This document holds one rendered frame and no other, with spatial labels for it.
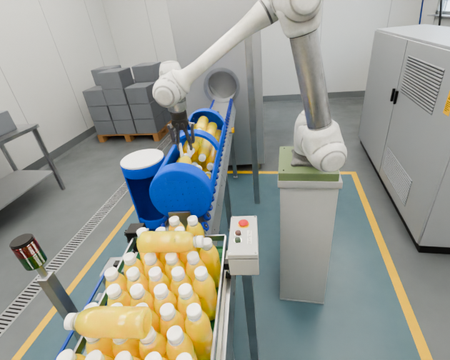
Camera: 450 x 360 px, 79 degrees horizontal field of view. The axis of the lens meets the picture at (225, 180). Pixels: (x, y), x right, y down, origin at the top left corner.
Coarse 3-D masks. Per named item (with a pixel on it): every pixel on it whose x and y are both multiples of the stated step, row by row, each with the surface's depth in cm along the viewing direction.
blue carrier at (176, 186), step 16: (208, 112) 190; (224, 128) 187; (160, 176) 118; (176, 176) 117; (192, 176) 116; (208, 176) 123; (160, 192) 122; (176, 192) 121; (192, 192) 121; (208, 192) 120; (160, 208) 127; (176, 208) 126; (192, 208) 125; (208, 208) 125
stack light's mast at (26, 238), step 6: (24, 234) 84; (30, 234) 83; (12, 240) 82; (18, 240) 82; (24, 240) 81; (30, 240) 81; (12, 246) 79; (18, 246) 79; (36, 270) 87; (42, 270) 88; (42, 276) 88
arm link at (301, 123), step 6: (300, 114) 135; (300, 120) 134; (300, 126) 134; (294, 132) 140; (300, 132) 133; (294, 138) 142; (300, 138) 133; (294, 144) 144; (300, 144) 134; (294, 150) 146; (300, 150) 140
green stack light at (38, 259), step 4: (40, 248) 85; (40, 252) 85; (32, 256) 82; (36, 256) 83; (40, 256) 84; (44, 256) 86; (20, 260) 82; (24, 260) 82; (28, 260) 82; (32, 260) 83; (36, 260) 83; (40, 260) 84; (44, 260) 86; (24, 264) 82; (28, 264) 82; (32, 264) 83; (36, 264) 84; (40, 264) 85; (24, 268) 84; (28, 268) 83; (32, 268) 84; (36, 268) 84
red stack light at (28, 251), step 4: (32, 244) 82; (36, 244) 84; (24, 248) 80; (28, 248) 81; (32, 248) 82; (36, 248) 83; (16, 252) 80; (20, 252) 80; (24, 252) 80; (28, 252) 81; (32, 252) 82; (36, 252) 83; (16, 256) 81; (20, 256) 81; (24, 256) 81; (28, 256) 81
